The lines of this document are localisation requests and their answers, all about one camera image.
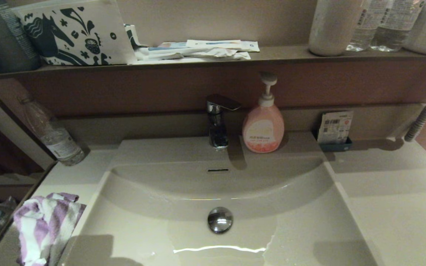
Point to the white sink basin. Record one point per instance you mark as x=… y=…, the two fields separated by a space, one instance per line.
x=290 y=221

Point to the chrome drain stopper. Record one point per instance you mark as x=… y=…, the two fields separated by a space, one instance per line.
x=220 y=220

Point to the white smooth cylindrical container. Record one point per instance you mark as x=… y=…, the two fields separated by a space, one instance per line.
x=331 y=29

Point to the brown wall shelf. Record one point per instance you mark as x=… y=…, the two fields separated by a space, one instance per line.
x=279 y=54

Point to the purple white striped towel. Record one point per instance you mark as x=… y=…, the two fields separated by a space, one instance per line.
x=39 y=229

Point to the white printed sachet packet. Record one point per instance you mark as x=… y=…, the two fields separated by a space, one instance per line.
x=334 y=127

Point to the blue white toothbrush packet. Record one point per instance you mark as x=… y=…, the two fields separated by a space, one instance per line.
x=168 y=46

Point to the crumpled white plastic wrapper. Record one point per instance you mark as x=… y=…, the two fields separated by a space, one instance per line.
x=213 y=54

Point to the white pouch with horse print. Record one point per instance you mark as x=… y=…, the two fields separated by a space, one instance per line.
x=117 y=37

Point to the dark blue soap tray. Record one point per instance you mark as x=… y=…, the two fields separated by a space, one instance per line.
x=333 y=147

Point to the clear plastic bottle without cap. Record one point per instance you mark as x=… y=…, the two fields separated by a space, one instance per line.
x=59 y=144

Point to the beige counter side rail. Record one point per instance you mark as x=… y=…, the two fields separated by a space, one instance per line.
x=31 y=189

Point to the chrome sink faucet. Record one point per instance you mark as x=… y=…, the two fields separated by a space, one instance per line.
x=216 y=129

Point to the pink soap pump bottle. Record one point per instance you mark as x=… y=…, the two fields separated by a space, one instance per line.
x=263 y=129

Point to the clear labelled water bottle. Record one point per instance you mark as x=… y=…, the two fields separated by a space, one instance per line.
x=364 y=37
x=392 y=33

